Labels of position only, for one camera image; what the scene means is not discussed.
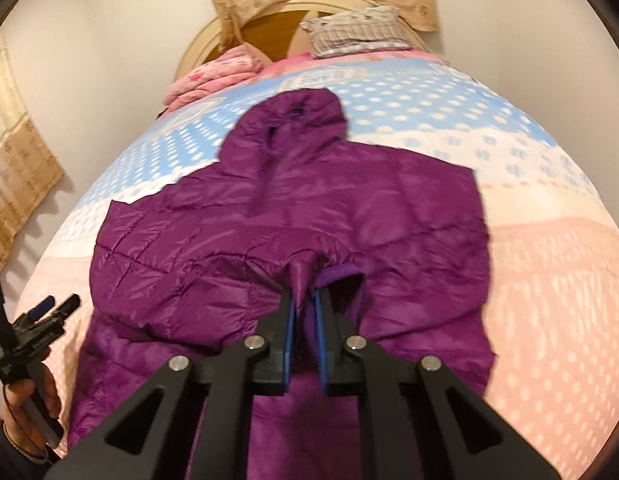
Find purple hooded puffer jacket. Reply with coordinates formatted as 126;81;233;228
67;89;494;479

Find cream wooden headboard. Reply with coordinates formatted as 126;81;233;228
174;0;431;82

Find polka dot bed cover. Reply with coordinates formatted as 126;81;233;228
18;52;619;479

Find striped grey pillow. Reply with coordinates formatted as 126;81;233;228
300;6;415;58

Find folded pink blanket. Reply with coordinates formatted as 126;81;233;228
163;44;271;114

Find person's left hand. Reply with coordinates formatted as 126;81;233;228
1;346;63;456

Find beige window curtain left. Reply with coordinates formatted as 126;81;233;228
0;35;64;269

